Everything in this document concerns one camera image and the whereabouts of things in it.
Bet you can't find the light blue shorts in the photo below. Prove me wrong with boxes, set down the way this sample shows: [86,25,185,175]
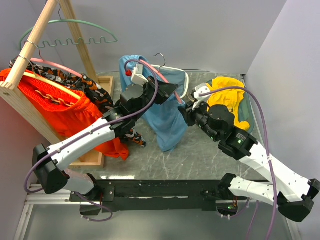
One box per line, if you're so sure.
[118,55,188,152]

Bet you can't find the grey-blue cloth in basket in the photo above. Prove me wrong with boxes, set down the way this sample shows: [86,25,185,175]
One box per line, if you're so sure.
[160,67,186,97]

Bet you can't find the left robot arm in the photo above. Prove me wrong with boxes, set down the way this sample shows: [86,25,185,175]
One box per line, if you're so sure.
[32,80,178,201]

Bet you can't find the camouflage patterned shorts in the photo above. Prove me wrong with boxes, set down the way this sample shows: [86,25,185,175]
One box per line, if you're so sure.
[8,57,148,147]

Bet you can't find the wooden clothes rack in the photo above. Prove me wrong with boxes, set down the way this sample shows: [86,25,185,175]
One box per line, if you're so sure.
[0,0,115,169]

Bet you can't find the teal oval tray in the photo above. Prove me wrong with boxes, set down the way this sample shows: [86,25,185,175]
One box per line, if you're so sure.
[207,80,255,133]

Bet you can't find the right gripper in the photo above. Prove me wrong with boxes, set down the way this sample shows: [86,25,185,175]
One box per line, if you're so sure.
[178,97,220,142]

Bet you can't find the cream hanger with orange shorts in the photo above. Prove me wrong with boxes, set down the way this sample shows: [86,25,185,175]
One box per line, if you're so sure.
[18,71,84,107]

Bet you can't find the green wire hanger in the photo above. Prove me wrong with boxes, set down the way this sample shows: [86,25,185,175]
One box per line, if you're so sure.
[19,4,118,50]

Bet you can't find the pink wire hanger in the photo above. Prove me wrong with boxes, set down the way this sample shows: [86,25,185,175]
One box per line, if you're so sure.
[140,52,183,104]

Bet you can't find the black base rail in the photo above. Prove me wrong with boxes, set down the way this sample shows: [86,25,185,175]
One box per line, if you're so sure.
[69,174,251,216]

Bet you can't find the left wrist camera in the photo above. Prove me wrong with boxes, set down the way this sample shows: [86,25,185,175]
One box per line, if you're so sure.
[125,64,148,86]

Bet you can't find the white plastic basket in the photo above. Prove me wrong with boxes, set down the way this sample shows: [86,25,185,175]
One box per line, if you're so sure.
[152,65,189,101]

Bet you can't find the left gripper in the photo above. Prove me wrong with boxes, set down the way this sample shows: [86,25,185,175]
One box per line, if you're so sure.
[133,75,180,120]

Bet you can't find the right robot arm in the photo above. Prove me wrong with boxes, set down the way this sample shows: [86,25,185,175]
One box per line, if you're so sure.
[178,102,320,223]

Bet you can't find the yellow shorts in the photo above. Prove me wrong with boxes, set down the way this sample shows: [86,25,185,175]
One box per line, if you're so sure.
[206,76,250,131]

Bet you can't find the pink hanger with camo shorts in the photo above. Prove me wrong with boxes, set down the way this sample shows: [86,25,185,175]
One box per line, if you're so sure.
[29,47,83,79]

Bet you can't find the orange shorts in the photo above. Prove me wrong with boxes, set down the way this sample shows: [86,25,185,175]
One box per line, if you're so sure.
[0,67,130,161]

